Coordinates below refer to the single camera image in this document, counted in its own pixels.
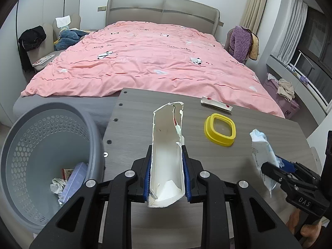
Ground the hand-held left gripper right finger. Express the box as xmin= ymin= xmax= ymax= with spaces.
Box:
xmin=182 ymin=145 xmax=303 ymax=249

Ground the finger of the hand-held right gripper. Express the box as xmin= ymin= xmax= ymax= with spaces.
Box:
xmin=261 ymin=162 xmax=289 ymax=185
xmin=275 ymin=155 xmax=320 ymax=180

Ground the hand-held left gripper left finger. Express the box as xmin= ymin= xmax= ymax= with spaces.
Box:
xmin=29 ymin=145 xmax=153 ymax=249

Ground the light blue wipes packet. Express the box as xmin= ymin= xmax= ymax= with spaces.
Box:
xmin=249 ymin=129 xmax=283 ymax=198

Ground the white drink carton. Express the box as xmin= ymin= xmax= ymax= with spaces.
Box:
xmin=147 ymin=101 xmax=186 ymax=208

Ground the long purple cardboard box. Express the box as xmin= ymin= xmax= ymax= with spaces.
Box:
xmin=58 ymin=162 xmax=89 ymax=205

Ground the red snack packet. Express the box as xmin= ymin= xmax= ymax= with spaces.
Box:
xmin=61 ymin=168 xmax=76 ymax=181

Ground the printed paper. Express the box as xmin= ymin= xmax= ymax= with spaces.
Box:
xmin=50 ymin=178 xmax=68 ymax=195

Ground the grey perforated plastic basket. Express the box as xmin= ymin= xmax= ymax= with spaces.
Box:
xmin=0 ymin=102 xmax=105 ymax=233

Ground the person's right hand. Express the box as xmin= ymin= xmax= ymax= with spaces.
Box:
xmin=287 ymin=209 xmax=322 ymax=242

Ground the pink storage box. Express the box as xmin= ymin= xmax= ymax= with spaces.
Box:
xmin=263 ymin=79 xmax=300 ymax=120

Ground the beige cloth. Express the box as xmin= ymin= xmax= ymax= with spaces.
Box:
xmin=276 ymin=78 xmax=295 ymax=101

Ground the white red-spotted wrapper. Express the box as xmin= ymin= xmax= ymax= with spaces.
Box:
xmin=201 ymin=96 xmax=234 ymax=112

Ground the white drying rack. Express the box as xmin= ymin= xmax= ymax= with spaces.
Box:
xmin=285 ymin=50 xmax=332 ymax=107

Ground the grey bed base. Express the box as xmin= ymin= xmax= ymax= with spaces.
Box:
xmin=12 ymin=95 xmax=122 ymax=125

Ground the pink printed blanket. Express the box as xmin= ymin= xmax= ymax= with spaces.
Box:
xmin=21 ymin=21 xmax=286 ymax=118

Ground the purple fluffy garment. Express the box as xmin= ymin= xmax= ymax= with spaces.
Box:
xmin=228 ymin=26 xmax=253 ymax=64

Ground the white sheer curtain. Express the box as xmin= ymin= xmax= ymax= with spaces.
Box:
xmin=275 ymin=0 xmax=309 ymax=65

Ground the dark window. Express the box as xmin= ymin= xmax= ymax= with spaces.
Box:
xmin=298 ymin=5 xmax=332 ymax=65

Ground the magazine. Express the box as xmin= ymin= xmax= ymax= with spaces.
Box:
xmin=32 ymin=54 xmax=56 ymax=66

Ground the blue crumpled clothing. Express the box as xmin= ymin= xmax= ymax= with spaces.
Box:
xmin=54 ymin=28 xmax=90 ymax=51

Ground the beige curtain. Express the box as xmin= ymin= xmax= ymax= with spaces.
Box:
xmin=240 ymin=0 xmax=270 ymax=33

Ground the beige armchair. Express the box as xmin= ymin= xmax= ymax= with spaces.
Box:
xmin=26 ymin=14 xmax=82 ymax=72

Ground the beige padded bed headboard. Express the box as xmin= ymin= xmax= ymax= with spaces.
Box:
xmin=106 ymin=0 xmax=221 ymax=35

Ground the white folded cloth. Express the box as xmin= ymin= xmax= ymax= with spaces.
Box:
xmin=54 ymin=16 xmax=72 ymax=28

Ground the black clothing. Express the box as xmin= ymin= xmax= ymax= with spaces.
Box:
xmin=18 ymin=26 xmax=47 ymax=72

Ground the yellow plastic ring lid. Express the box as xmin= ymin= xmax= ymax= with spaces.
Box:
xmin=204 ymin=113 xmax=236 ymax=147

